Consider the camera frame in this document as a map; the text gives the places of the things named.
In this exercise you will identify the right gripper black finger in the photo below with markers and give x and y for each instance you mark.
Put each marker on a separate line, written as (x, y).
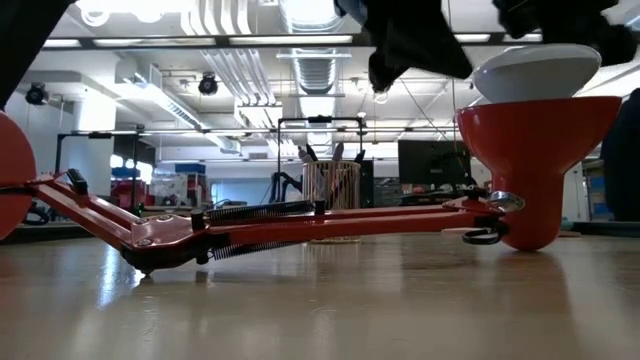
(522, 17)

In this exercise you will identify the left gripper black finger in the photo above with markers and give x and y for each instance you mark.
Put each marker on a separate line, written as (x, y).
(382, 65)
(435, 50)

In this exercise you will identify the white reflector light bulb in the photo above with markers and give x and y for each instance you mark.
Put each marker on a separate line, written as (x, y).
(535, 75)

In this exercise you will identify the red desk lamp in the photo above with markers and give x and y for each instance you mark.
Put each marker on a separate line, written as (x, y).
(540, 150)

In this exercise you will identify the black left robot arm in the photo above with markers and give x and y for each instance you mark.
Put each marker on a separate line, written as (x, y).
(25, 40)

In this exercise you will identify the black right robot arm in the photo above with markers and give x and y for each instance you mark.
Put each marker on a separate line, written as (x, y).
(625, 160)

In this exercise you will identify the black metal stand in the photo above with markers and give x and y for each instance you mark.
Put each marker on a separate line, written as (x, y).
(100, 134)
(320, 119)

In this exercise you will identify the grey marker pen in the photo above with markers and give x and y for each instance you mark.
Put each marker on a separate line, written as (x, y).
(339, 151)

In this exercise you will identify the black monitor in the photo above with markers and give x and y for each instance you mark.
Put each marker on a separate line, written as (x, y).
(432, 162)

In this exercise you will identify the black ceiling spotlight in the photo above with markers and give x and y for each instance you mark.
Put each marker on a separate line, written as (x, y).
(37, 94)
(208, 84)

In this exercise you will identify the blue box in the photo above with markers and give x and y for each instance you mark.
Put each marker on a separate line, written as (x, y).
(190, 168)

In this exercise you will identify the red cabinet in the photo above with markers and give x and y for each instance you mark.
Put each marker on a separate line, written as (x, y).
(127, 194)

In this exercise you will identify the silver ventilation duct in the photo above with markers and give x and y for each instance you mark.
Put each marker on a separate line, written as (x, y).
(315, 70)

